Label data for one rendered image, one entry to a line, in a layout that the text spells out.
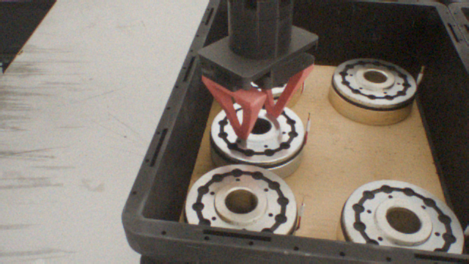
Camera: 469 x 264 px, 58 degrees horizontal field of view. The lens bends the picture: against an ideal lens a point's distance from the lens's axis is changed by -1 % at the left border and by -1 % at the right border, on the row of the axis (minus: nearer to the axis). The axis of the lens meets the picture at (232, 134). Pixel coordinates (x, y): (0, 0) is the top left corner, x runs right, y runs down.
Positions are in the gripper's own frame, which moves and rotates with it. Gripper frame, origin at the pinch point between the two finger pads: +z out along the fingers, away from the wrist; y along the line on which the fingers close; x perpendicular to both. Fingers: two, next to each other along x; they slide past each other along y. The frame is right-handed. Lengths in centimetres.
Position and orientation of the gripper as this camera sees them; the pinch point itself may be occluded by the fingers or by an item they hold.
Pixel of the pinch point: (257, 120)
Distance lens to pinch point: 45.9
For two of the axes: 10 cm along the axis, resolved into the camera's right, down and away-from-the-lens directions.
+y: -7.1, 4.7, -5.3
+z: 0.2, 7.6, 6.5
